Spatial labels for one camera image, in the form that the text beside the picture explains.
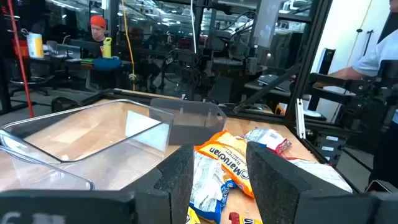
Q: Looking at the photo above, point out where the black labelled electronics box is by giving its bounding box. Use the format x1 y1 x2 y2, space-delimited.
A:
317 133 348 166

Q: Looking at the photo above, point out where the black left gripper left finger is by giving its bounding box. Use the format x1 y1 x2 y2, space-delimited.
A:
0 142 195 224

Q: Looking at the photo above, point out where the white hanging cable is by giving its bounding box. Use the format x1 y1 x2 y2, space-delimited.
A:
190 0 197 54

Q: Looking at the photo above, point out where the white-edged monitor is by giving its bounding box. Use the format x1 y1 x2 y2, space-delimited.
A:
315 48 336 75

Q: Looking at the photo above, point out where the smoked grey plastic bin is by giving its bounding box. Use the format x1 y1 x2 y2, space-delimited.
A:
149 98 228 146

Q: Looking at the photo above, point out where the black office chair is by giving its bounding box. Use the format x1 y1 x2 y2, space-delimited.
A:
9 57 52 96

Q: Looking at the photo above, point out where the black computer monitor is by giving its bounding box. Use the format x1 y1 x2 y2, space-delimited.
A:
68 39 103 58

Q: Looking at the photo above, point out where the silver metal bracket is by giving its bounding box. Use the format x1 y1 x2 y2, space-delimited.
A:
294 98 307 140

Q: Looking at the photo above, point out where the blue round cushion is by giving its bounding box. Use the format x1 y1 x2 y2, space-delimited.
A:
92 57 123 72

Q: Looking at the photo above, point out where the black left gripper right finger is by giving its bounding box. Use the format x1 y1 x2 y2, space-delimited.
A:
246 141 398 224

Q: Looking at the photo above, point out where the orange Maruchan noodle pack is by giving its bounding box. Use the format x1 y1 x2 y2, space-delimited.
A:
195 129 256 199

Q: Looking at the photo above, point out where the white canister with yellow label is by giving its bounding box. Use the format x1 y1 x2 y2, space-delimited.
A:
26 32 45 59

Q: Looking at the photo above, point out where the yellow hanging power cord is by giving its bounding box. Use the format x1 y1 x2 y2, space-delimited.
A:
120 0 137 91

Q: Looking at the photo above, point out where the person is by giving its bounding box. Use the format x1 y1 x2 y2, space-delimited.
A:
328 0 398 187
88 14 108 47

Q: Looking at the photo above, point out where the red metal stand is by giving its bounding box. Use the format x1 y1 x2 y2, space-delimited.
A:
5 0 35 119

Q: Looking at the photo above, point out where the clear bin with white label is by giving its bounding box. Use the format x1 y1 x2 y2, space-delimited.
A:
0 98 175 191

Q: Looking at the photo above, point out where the background robot workstation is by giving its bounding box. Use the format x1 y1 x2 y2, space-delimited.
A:
198 9 265 103

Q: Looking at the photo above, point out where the grey laptop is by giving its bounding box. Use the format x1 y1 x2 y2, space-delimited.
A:
55 43 82 60

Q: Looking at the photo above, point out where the yellow-green drink bottle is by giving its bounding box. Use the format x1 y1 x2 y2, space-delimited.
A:
102 37 113 59

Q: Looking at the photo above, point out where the plain clear plastic bin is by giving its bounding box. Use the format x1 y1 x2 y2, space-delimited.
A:
0 144 95 191

